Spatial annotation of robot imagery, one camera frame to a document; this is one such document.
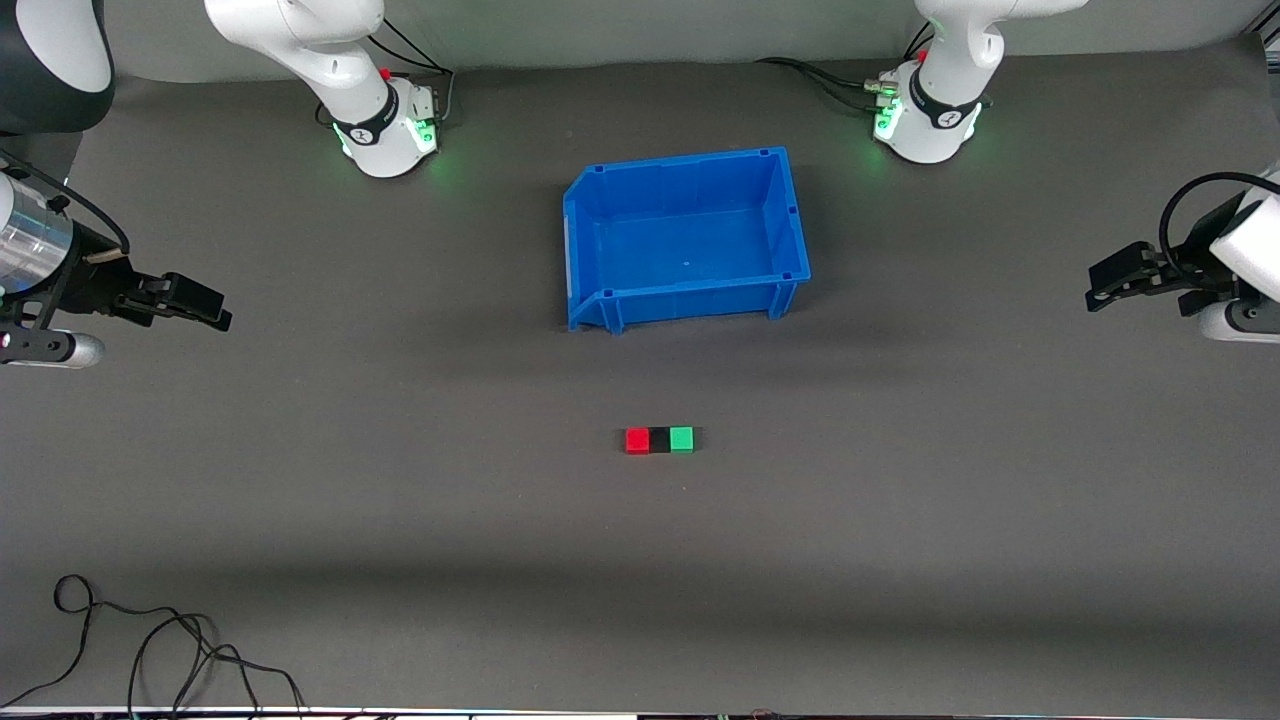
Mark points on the small green cube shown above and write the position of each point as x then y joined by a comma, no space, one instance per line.
681,439

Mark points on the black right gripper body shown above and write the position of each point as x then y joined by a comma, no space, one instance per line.
92,283

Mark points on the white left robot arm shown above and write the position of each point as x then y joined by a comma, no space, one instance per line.
945,110

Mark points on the small red cube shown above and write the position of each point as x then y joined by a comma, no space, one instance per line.
637,441

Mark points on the small black cube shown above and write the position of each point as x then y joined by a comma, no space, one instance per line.
659,440

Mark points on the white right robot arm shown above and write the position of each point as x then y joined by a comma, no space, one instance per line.
330,60

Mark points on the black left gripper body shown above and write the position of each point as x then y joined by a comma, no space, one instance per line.
1186,271

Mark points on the blue plastic storage bin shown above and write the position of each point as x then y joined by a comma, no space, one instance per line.
690,240

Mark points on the dark grey table mat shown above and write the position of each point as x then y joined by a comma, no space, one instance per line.
640,560

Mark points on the aluminium frame rail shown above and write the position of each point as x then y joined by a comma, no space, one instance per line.
1270,38

